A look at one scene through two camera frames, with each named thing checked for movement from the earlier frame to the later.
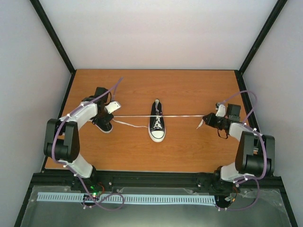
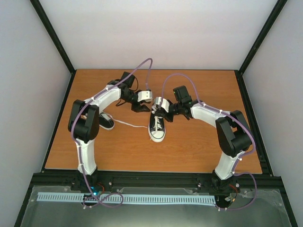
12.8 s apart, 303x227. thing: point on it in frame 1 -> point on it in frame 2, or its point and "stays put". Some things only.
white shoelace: (162, 115) -> (157, 124)
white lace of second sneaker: (130, 125) stays put
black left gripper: (105, 121) -> (137, 109)
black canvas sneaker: (156, 128) stays put
